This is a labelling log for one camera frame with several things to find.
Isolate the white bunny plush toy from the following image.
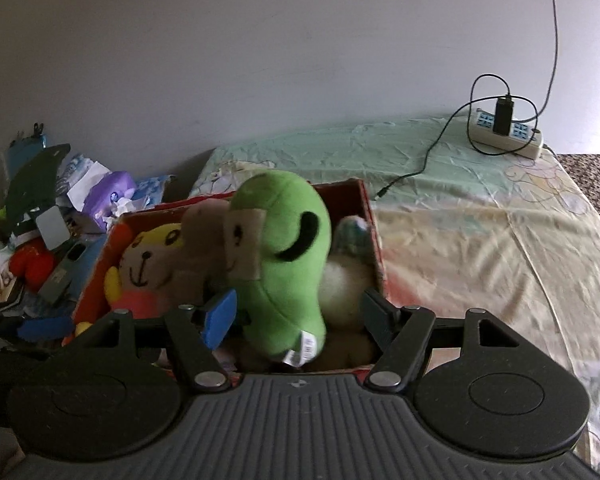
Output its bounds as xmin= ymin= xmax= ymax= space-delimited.
xmin=322 ymin=215 xmax=379 ymax=332

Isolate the red cardboard box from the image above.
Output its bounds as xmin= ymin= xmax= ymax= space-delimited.
xmin=62 ymin=177 xmax=389 ymax=374

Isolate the grey power cable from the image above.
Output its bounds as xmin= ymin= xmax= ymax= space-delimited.
xmin=532 ymin=0 xmax=560 ymax=134

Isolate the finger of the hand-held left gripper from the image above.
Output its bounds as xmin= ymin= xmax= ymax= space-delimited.
xmin=17 ymin=315 xmax=77 ymax=344

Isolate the cartoon printed bed sheet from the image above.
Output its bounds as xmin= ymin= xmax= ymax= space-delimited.
xmin=187 ymin=117 xmax=600 ymax=477

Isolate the brown patterned cloth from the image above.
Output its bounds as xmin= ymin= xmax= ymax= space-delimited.
xmin=557 ymin=152 xmax=600 ymax=242

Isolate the black charger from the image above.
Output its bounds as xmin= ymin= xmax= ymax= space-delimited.
xmin=492 ymin=94 xmax=516 ymax=136

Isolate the white square device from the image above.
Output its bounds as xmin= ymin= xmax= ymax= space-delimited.
xmin=34 ymin=205 xmax=69 ymax=251

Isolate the white power strip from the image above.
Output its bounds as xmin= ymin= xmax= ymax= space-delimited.
xmin=468 ymin=108 xmax=545 ymax=161

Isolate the green plush toy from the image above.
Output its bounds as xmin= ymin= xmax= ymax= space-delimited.
xmin=227 ymin=169 xmax=332 ymax=367

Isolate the dark green flat object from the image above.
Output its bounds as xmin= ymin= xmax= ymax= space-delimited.
xmin=4 ymin=143 xmax=72 ymax=234

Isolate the red plush toy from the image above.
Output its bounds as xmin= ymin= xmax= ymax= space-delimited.
xmin=9 ymin=239 xmax=57 ymax=292

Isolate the blue checkered cloth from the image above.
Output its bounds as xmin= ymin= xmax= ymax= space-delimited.
xmin=129 ymin=174 xmax=177 ymax=212

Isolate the black charging cable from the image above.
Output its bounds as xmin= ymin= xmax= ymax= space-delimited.
xmin=374 ymin=73 xmax=539 ymax=200

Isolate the yellow tiger plush toy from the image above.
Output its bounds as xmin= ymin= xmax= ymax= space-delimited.
xmin=74 ymin=223 xmax=187 ymax=337

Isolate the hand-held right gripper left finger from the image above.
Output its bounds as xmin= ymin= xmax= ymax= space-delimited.
xmin=82 ymin=288 xmax=239 ymax=394

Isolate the white crumpled paper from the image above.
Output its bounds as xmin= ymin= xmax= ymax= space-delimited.
xmin=67 ymin=161 xmax=112 ymax=212

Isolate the blue pen holder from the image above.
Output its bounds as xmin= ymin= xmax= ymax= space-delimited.
xmin=4 ymin=122 xmax=49 ymax=177

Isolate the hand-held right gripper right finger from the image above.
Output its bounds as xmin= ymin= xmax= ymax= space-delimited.
xmin=360 ymin=288 xmax=524 ymax=391

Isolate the purple tissue pack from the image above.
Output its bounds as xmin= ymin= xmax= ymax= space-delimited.
xmin=82 ymin=169 xmax=137 ymax=234

